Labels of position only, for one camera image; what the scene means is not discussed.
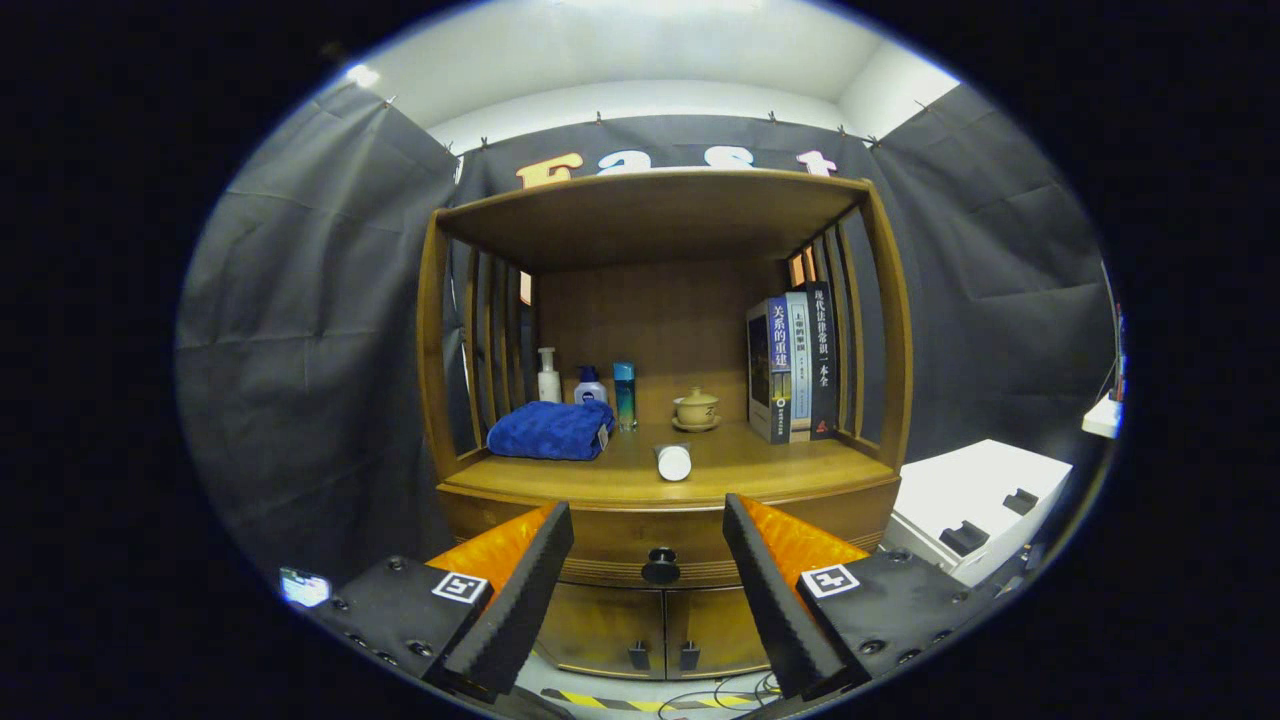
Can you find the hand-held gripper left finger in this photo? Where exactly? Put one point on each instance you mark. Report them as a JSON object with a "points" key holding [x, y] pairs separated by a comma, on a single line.
{"points": [[525, 610]]}

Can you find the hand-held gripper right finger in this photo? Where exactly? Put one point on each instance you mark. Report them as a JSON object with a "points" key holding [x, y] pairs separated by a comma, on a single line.
{"points": [[775, 610]]}

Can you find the wooden drawer with black knob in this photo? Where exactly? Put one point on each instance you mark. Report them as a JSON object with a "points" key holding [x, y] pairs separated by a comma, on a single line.
{"points": [[640, 530]]}

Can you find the white cream tube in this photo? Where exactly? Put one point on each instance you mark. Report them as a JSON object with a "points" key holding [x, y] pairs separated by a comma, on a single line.
{"points": [[675, 464]]}

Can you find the wooden cabinet door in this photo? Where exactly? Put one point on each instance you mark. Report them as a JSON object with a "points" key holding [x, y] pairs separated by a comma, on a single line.
{"points": [[715, 630], [600, 630]]}

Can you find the wooden countertop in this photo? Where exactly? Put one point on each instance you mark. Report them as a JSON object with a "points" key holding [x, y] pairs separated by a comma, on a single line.
{"points": [[760, 465]]}

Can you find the wooden cabinet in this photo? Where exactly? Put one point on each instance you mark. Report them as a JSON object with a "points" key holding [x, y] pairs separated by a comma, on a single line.
{"points": [[650, 320]]}

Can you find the yellow black hazard tape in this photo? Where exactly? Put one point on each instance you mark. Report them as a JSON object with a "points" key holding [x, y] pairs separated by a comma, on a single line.
{"points": [[590, 699]]}

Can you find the blue folded towel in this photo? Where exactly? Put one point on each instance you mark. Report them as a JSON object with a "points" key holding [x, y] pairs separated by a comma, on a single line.
{"points": [[545, 430]]}

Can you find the beige lidded teacup with saucer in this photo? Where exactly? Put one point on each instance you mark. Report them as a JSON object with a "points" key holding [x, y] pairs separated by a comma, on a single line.
{"points": [[696, 410]]}

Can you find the small lit screen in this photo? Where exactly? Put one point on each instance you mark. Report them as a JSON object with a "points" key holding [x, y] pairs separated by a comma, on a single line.
{"points": [[303, 588]]}

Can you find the white pump bottle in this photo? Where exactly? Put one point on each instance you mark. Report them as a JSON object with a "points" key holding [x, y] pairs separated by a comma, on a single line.
{"points": [[549, 385]]}

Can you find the white bottle with blue cap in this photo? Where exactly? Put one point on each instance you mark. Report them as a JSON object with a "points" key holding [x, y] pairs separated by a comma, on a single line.
{"points": [[591, 392]]}

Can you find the teal blue bottle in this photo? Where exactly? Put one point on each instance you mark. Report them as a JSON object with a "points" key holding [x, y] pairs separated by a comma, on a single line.
{"points": [[625, 395]]}

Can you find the book with blue spine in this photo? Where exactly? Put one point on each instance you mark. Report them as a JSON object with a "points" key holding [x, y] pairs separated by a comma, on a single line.
{"points": [[765, 370]]}

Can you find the book with white spine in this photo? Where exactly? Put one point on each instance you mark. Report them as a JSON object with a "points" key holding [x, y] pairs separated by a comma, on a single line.
{"points": [[800, 370]]}

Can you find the book with black spine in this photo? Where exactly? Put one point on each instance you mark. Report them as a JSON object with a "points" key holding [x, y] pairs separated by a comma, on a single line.
{"points": [[822, 360]]}

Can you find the black backdrop cloth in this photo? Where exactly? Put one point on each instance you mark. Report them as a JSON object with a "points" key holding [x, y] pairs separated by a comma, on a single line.
{"points": [[300, 350]]}

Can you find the white side shelf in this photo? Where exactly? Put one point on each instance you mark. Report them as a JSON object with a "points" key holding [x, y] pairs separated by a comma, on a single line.
{"points": [[1103, 418]]}

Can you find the small ceiling light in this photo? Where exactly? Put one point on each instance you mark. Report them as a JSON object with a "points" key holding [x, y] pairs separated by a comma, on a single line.
{"points": [[363, 76]]}

